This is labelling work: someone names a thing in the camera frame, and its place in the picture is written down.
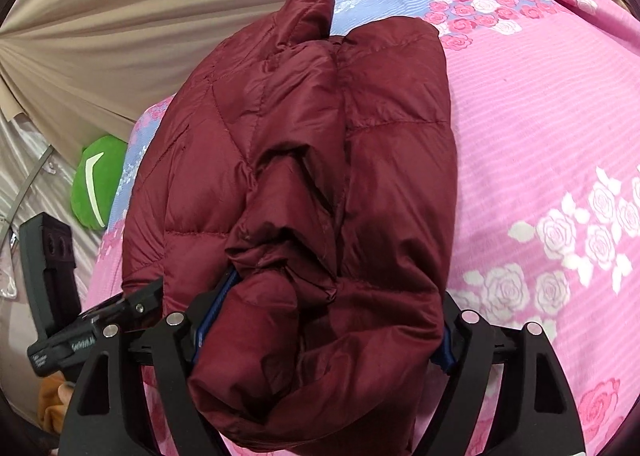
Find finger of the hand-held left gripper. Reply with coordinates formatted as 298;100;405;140
92;277;166;333

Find green plush pillow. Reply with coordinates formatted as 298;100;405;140
70;134;130;229

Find pink blue floral bedsheet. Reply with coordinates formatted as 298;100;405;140
80;0;640;456

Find thin metal rod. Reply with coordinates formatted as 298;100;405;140
6;143;56;239

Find maroon quilted down jacket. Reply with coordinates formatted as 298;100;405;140
121;0;458;456

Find orange cloth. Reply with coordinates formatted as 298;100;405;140
37;375;77;434

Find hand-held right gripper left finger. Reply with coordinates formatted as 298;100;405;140
60;268;241;456

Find grey satin cloth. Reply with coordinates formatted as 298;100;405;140
0;113;108;387

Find beige curtain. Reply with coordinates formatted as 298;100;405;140
0;0;631;167

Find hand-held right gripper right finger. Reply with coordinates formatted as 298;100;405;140
430;293;588;456

